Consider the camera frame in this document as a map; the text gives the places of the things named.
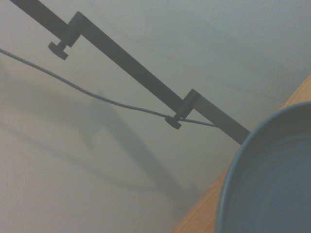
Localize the dark green round plate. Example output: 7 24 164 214
214 101 311 233

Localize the black tripod stand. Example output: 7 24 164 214
9 0 251 146

